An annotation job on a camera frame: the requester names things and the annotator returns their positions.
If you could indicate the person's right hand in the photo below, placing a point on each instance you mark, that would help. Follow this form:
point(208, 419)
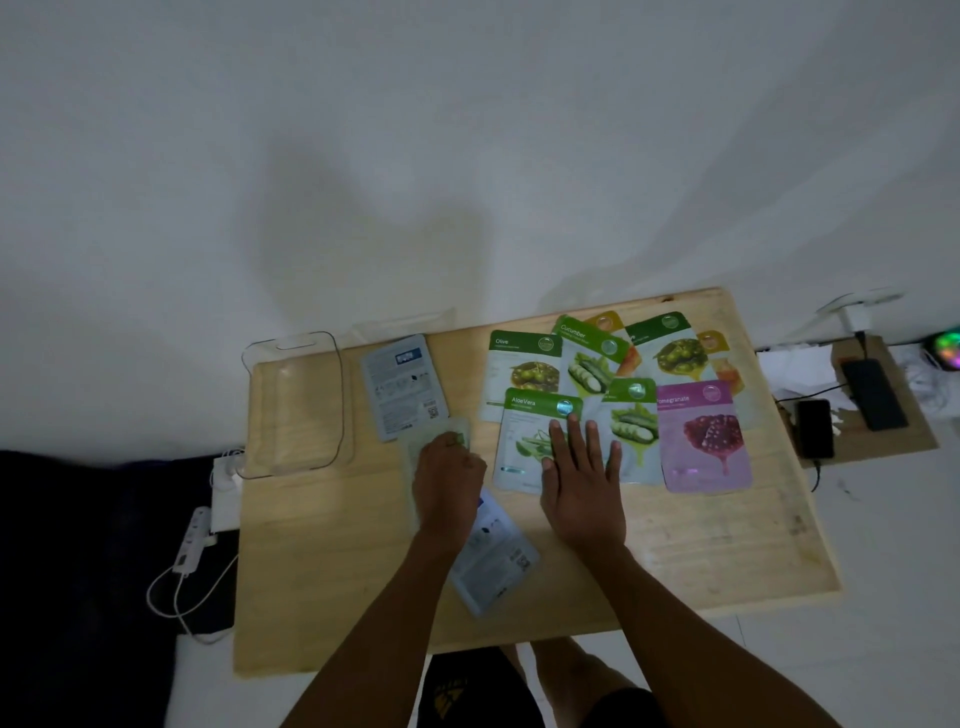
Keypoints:
point(583, 502)

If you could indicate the person's left hand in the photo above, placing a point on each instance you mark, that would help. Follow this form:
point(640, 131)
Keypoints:
point(446, 491)

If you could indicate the person's right middle finger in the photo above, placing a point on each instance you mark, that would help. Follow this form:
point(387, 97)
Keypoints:
point(577, 439)

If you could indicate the person's right thumb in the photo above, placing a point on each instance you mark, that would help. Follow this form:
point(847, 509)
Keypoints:
point(547, 471)

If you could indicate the person's right little finger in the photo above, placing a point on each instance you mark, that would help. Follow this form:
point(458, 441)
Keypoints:
point(614, 459)

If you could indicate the person's left thumb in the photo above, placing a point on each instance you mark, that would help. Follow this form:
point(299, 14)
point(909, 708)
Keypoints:
point(480, 471)

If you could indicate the pale green face mask packet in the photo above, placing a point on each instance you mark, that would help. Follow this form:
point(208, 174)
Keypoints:
point(409, 469)

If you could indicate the person's left forearm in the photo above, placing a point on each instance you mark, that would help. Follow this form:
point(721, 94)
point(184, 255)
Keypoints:
point(375, 637)

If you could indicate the person's right forearm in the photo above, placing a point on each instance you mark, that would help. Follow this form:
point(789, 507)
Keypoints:
point(697, 645)

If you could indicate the green aloe face mask packet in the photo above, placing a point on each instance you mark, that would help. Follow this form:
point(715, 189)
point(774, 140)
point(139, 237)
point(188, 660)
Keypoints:
point(525, 439)

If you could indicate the green cucumber face mask packet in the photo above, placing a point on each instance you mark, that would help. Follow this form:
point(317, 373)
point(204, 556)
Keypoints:
point(637, 427)
point(589, 360)

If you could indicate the purple pomegranate face mask packet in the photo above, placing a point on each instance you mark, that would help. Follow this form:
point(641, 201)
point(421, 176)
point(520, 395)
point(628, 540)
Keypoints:
point(705, 439)

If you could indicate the green olive face mask packet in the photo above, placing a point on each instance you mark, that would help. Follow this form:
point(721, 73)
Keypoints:
point(517, 367)
point(675, 349)

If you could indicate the grey face mask packet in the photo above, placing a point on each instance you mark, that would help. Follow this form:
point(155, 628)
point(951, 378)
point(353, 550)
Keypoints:
point(499, 562)
point(401, 386)

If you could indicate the orange face mask packet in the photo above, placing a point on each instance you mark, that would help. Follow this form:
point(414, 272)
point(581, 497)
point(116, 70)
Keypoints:
point(609, 321)

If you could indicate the yellow honey face mask packet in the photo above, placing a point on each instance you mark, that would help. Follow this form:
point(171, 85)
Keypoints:
point(726, 367)

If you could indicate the clear plastic tray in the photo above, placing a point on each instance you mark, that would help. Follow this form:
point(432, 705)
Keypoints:
point(296, 405)

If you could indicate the black power bank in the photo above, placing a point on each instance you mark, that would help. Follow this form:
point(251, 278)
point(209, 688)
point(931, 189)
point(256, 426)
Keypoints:
point(815, 429)

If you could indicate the white papers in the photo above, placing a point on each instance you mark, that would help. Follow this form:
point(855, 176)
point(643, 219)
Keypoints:
point(799, 371)

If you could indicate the person's leg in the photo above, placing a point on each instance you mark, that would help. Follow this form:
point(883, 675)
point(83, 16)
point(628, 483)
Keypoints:
point(581, 682)

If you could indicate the person's black shorts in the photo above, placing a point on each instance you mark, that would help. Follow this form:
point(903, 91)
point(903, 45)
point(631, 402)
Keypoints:
point(472, 690)

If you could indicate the white adapter box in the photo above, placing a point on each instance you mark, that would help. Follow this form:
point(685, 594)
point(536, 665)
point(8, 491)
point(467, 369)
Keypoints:
point(225, 495)

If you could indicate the black smartphone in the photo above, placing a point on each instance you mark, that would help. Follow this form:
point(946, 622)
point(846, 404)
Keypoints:
point(874, 394)

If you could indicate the white power strip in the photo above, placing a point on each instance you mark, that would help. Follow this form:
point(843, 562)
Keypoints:
point(193, 540)

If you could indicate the brown cardboard board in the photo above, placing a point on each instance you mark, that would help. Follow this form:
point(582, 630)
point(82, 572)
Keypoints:
point(911, 435)

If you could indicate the colourful glowing light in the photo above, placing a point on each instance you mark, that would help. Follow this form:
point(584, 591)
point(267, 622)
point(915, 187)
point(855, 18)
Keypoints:
point(946, 349)

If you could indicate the black cloth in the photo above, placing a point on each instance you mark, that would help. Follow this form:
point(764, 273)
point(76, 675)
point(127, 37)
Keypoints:
point(82, 592)

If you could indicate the white wall charger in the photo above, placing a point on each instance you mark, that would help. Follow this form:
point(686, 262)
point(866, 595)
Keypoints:
point(859, 307)

